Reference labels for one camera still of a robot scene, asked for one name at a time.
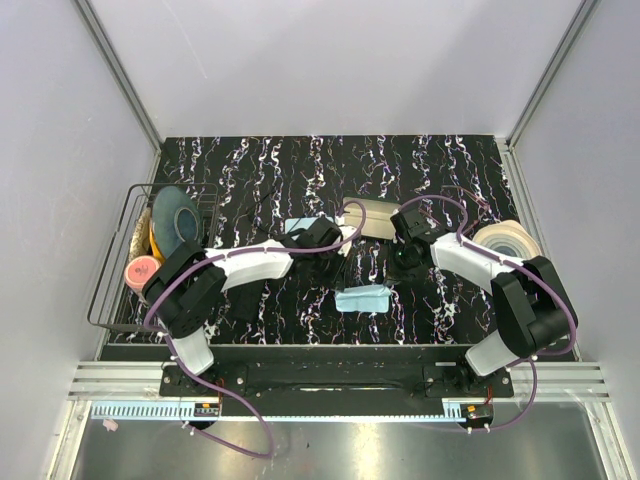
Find dark green glasses case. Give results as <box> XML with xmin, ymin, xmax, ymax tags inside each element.
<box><xmin>342</xmin><ymin>197</ymin><xmax>400</xmax><ymax>241</ymax></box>

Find light blue cloth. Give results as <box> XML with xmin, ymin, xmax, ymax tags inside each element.
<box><xmin>335</xmin><ymin>284</ymin><xmax>391</xmax><ymax>313</ymax></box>
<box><xmin>284</xmin><ymin>217</ymin><xmax>318</xmax><ymax>238</ymax></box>

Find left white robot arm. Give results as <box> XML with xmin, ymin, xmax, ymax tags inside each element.
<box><xmin>141</xmin><ymin>217</ymin><xmax>355</xmax><ymax>396</ymax></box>

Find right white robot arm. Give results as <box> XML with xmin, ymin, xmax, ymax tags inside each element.
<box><xmin>386</xmin><ymin>209</ymin><xmax>577</xmax><ymax>397</ymax></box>

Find red thin sunglasses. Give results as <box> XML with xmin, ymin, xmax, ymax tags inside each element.
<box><xmin>441</xmin><ymin>185</ymin><xmax>491</xmax><ymax>211</ymax></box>

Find black glasses case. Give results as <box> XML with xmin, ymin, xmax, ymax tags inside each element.
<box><xmin>229</xmin><ymin>288</ymin><xmax>262</xmax><ymax>322</ymax></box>

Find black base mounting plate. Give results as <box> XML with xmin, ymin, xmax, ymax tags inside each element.
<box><xmin>157</xmin><ymin>344</ymin><xmax>515</xmax><ymax>405</ymax></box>

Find blue ceramic plate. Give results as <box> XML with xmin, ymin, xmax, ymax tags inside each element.
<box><xmin>151</xmin><ymin>186</ymin><xmax>203</xmax><ymax>259</ymax></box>

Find yellow plate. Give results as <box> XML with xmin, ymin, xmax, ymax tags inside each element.
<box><xmin>149</xmin><ymin>225</ymin><xmax>165</xmax><ymax>264</ymax></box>

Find pink patterned cup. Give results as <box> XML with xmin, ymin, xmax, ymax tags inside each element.
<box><xmin>124</xmin><ymin>255</ymin><xmax>161</xmax><ymax>300</ymax></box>

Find woven beige plate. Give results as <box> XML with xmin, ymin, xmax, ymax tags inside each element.
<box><xmin>128</xmin><ymin>207</ymin><xmax>151</xmax><ymax>262</ymax></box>

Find black wire dish rack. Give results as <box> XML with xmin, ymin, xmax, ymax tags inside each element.
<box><xmin>86</xmin><ymin>182</ymin><xmax>220</xmax><ymax>333</ymax></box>

